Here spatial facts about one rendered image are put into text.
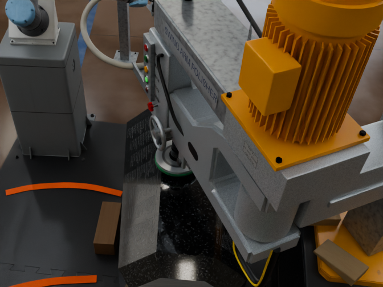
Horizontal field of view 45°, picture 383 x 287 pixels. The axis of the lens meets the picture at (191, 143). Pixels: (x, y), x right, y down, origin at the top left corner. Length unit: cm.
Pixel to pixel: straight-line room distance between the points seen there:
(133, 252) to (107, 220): 82
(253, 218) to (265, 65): 61
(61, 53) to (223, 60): 161
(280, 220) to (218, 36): 60
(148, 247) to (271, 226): 72
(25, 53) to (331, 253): 198
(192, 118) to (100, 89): 234
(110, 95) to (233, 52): 249
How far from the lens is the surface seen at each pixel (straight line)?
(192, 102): 171
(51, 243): 297
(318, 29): 95
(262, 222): 143
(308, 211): 149
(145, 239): 206
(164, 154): 221
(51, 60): 284
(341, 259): 208
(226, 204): 159
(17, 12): 271
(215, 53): 143
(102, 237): 280
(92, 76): 405
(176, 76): 173
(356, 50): 100
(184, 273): 196
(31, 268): 291
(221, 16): 161
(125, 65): 234
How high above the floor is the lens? 249
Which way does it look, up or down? 46 degrees down
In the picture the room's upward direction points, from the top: 5 degrees clockwise
